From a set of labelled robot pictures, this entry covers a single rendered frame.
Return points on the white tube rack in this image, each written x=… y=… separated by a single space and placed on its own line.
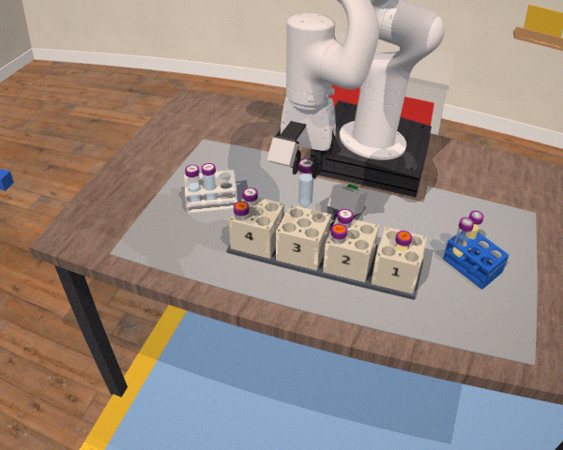
x=222 y=203

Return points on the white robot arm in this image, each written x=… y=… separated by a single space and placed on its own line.
x=315 y=60

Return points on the grey flat mat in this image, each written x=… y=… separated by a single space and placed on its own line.
x=449 y=309

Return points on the blue sample rack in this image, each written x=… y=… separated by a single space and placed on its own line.
x=464 y=265

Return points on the beige bucket adapter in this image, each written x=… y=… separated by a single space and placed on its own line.
x=257 y=234
x=400 y=271
x=301 y=237
x=352 y=259

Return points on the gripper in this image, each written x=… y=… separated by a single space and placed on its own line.
x=318 y=133

